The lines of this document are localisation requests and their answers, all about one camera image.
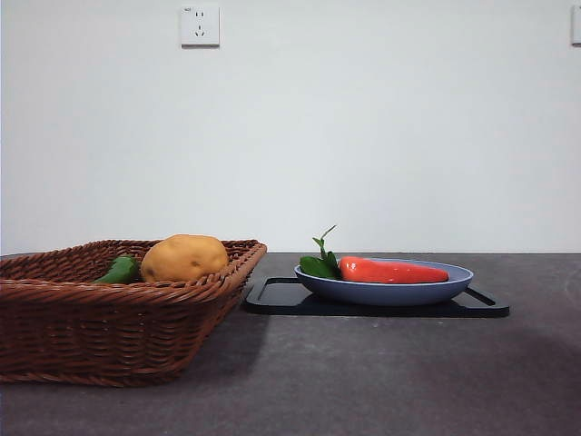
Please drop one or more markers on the brown woven wicker basket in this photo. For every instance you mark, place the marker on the brown woven wicker basket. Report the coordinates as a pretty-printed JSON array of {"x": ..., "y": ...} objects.
[{"x": 113, "y": 336}]

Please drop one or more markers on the light blue plate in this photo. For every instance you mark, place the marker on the light blue plate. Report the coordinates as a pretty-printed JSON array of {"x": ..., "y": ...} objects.
[{"x": 386, "y": 293}]

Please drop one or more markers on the orange carrot with green leaves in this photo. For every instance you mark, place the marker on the orange carrot with green leaves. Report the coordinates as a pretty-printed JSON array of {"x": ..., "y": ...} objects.
[{"x": 390, "y": 271}]

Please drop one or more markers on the black flat tray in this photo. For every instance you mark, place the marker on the black flat tray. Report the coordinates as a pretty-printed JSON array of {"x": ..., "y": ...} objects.
[{"x": 277, "y": 302}]

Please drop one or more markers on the yellow-brown potato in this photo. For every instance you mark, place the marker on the yellow-brown potato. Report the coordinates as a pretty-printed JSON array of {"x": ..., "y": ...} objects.
[{"x": 186, "y": 258}]

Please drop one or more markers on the white wall socket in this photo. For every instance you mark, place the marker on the white wall socket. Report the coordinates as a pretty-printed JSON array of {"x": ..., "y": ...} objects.
[{"x": 201, "y": 23}]

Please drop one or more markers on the green pepper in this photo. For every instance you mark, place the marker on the green pepper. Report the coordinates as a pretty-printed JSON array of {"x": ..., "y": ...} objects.
[{"x": 119, "y": 269}]

